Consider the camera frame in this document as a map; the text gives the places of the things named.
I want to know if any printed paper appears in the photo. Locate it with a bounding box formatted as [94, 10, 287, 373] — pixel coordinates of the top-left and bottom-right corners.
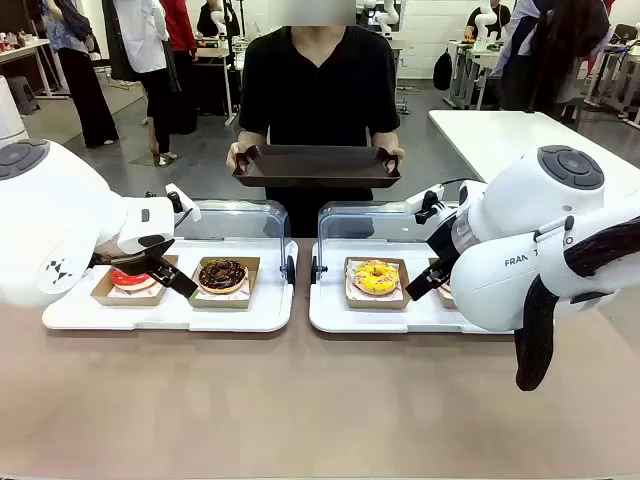
[346, 264, 401, 301]
[107, 284, 164, 300]
[195, 284, 251, 304]

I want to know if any chocolate donut with nuts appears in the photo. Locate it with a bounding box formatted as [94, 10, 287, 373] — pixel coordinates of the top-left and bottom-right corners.
[197, 257, 249, 295]

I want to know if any white display tray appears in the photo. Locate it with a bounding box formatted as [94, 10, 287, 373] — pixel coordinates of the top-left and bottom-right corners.
[308, 238, 517, 336]
[41, 236, 300, 334]

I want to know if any yellow sprinkled donut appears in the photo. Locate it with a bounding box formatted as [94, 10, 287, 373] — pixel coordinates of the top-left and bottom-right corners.
[346, 259, 400, 297]

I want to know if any person's left hand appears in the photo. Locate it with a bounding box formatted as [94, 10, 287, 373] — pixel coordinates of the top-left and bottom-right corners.
[378, 144, 406, 174]

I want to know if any dark brown serving tray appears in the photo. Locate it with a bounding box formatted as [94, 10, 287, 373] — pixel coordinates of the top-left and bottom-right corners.
[232, 144, 403, 190]

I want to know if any long haired person in dark clothes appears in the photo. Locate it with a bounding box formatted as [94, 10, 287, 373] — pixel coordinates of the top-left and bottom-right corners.
[492, 0, 614, 120]

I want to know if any cardboard box of chocolate donut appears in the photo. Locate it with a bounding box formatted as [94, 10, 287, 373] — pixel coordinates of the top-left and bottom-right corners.
[189, 256, 262, 311]

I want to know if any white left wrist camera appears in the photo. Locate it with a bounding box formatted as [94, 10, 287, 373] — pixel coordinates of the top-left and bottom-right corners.
[164, 183, 202, 224]

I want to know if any cardboard box of yellow donut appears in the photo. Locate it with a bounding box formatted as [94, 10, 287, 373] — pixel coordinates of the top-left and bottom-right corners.
[343, 256, 413, 310]

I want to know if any person in white coat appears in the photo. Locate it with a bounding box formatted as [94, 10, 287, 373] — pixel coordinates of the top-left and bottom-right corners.
[101, 0, 180, 167]

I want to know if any person in blue patterned top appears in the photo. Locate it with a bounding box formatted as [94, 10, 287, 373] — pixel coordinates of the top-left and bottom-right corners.
[39, 0, 120, 150]

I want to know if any black braided cable sleeve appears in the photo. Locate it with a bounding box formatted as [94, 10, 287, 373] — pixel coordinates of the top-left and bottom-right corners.
[514, 215, 640, 392]

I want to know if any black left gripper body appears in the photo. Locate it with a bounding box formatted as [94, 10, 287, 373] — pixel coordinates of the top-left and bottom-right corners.
[89, 234, 175, 267]

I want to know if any printed paper under chocolate donut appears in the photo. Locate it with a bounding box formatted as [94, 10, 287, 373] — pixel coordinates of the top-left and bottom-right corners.
[195, 284, 251, 304]

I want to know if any clear plastic display lid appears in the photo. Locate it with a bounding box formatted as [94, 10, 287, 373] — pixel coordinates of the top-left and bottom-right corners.
[172, 198, 297, 282]
[310, 200, 454, 287]

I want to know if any person in red top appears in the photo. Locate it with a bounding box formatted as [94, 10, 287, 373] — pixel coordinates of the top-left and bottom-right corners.
[159, 0, 200, 135]

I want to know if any cardboard box of dark sprinkled donut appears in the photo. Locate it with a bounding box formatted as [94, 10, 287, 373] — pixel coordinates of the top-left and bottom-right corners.
[428, 257, 459, 310]

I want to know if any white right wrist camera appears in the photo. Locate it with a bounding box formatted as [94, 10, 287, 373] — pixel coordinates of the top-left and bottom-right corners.
[405, 184, 446, 224]

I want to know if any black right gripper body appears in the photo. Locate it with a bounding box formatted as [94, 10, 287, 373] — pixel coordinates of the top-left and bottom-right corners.
[427, 215, 464, 261]

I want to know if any person's left forearm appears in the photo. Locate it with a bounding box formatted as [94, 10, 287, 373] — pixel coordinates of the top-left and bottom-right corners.
[370, 128, 401, 150]

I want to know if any person's right hand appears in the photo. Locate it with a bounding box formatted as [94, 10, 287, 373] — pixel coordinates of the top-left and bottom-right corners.
[225, 141, 259, 172]

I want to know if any seated person in black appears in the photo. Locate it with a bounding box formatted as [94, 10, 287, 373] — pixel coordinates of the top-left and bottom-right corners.
[463, 0, 512, 42]

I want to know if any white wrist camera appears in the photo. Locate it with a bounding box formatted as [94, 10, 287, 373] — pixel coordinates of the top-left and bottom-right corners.
[164, 183, 202, 224]
[405, 184, 446, 224]

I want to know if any red glazed donut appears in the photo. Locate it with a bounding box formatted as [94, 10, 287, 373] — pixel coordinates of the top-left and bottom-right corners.
[110, 268, 157, 294]

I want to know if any person in black shirt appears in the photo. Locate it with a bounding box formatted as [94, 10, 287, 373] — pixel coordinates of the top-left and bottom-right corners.
[238, 19, 401, 237]

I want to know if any printed paper under yellow donut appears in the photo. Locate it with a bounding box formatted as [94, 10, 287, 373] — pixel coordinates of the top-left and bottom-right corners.
[346, 264, 401, 301]

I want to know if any person's right forearm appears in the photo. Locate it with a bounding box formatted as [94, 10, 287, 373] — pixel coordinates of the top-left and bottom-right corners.
[238, 127, 270, 149]

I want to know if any white round appliance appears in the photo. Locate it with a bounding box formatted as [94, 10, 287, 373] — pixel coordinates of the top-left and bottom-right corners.
[0, 74, 26, 147]

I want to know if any black backpack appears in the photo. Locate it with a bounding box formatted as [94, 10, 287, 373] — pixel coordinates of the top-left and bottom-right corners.
[432, 48, 454, 92]

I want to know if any white table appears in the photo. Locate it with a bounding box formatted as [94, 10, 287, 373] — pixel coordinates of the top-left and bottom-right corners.
[427, 109, 640, 201]

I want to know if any cardboard box of red donut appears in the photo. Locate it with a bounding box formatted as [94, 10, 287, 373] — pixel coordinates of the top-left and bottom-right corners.
[90, 255, 179, 308]

